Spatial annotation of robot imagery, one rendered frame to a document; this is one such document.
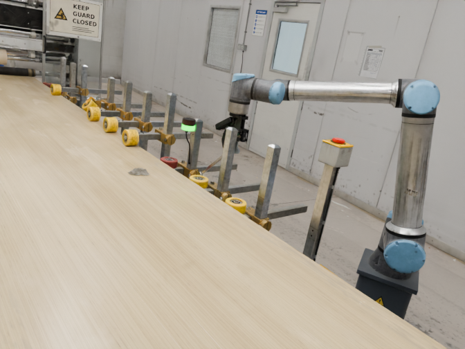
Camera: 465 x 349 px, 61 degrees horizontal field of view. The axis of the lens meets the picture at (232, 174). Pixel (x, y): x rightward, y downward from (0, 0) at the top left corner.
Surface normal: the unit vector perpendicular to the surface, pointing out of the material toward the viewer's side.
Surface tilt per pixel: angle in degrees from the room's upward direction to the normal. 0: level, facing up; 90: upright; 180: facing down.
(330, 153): 90
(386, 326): 0
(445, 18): 90
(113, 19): 90
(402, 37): 90
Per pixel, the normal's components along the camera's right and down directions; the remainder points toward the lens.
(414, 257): -0.33, 0.33
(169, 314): 0.16, -0.94
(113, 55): 0.55, 0.35
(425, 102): -0.33, 0.11
